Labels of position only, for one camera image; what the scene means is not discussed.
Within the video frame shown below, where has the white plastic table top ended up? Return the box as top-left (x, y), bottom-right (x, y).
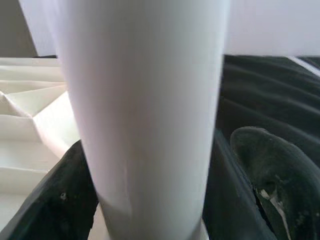
top-left (0, 56), bottom-right (210, 240)

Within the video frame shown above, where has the white tape strip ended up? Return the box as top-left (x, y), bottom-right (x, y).
top-left (287, 56), bottom-right (320, 76)

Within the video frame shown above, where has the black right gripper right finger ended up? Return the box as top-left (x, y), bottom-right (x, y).
top-left (229, 126), bottom-right (320, 240)

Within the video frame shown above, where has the white plastic table leg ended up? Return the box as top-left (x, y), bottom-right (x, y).
top-left (49, 0), bottom-right (232, 240)

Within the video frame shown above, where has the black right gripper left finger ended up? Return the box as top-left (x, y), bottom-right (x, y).
top-left (0, 139), bottom-right (101, 240)

